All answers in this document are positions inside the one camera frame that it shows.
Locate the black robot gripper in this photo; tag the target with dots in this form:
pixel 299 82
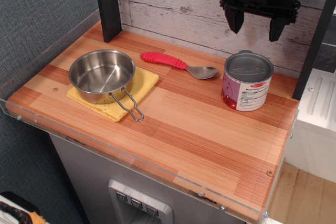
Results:
pixel 281 12

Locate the toy cherry can grey lid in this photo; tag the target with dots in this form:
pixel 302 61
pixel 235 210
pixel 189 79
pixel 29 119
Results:
pixel 246 80

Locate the white toy sink unit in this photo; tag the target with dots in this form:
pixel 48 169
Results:
pixel 311 146

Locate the silver ice dispenser panel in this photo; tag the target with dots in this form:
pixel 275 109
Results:
pixel 133 206

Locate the grey toy fridge cabinet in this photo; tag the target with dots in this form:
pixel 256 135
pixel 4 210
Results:
pixel 90 172

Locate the clear acrylic table guard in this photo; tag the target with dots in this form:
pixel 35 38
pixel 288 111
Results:
pixel 189 138

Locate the orange object bottom left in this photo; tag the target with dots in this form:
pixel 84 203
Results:
pixel 36 218

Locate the black right upright post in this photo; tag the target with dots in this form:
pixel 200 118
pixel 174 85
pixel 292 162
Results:
pixel 314 48

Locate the black upright post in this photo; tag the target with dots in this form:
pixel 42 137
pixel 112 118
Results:
pixel 110 18
pixel 314 48

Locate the red handled metal spoon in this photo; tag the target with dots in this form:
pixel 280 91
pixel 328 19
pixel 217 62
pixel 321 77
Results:
pixel 198 72

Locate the black left upright post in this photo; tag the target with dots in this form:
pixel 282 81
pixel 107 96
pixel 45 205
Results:
pixel 110 18

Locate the stainless steel pot wire handle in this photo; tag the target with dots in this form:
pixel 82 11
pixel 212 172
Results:
pixel 104 77

